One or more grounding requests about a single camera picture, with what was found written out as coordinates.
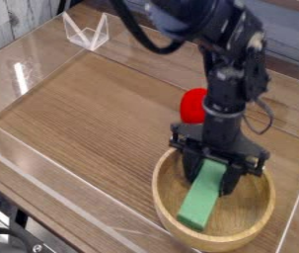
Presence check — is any green rectangular block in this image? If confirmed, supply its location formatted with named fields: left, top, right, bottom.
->
left=176, top=159, right=227, bottom=231

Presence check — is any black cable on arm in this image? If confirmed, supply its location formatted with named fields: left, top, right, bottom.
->
left=242, top=98, right=275, bottom=136

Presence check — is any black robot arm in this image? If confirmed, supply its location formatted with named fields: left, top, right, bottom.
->
left=109, top=0, right=270, bottom=196

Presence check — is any red plush strawberry toy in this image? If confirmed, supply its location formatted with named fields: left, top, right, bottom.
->
left=179, top=88, right=207, bottom=124

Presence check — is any black table frame bracket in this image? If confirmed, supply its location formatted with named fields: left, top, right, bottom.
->
left=0, top=212, right=56, bottom=253

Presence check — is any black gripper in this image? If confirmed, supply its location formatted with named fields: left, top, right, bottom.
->
left=169, top=95, right=270, bottom=197

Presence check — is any clear acrylic tray wall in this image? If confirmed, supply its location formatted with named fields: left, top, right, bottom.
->
left=0, top=127, right=199, bottom=253

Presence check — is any brown wooden bowl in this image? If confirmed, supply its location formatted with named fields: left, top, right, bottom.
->
left=151, top=148, right=275, bottom=252

